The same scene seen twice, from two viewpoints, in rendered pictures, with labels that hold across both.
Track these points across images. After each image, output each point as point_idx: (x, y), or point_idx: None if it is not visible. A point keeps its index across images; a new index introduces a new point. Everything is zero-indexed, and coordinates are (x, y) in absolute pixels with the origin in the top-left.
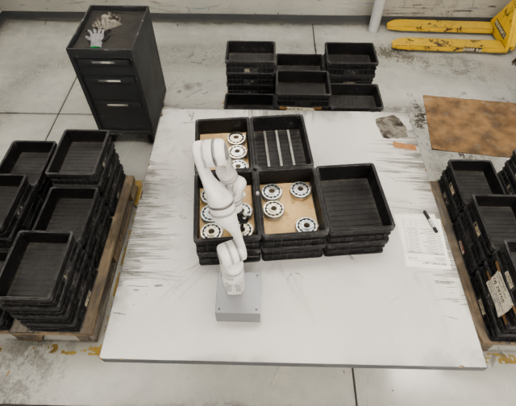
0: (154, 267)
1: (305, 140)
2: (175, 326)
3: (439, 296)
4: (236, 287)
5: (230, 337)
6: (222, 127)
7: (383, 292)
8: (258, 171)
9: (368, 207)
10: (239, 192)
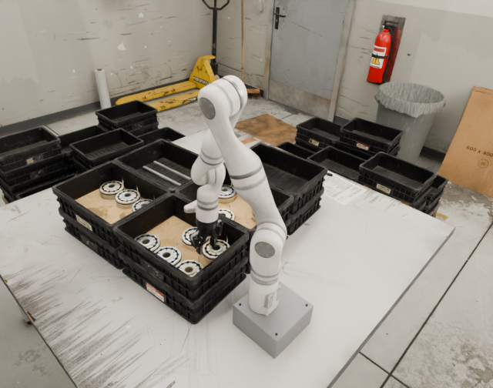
0: (142, 372)
1: (186, 155)
2: None
3: (382, 209)
4: (277, 294)
5: (303, 359)
6: (86, 185)
7: (354, 230)
8: (178, 191)
9: (285, 176)
10: (224, 178)
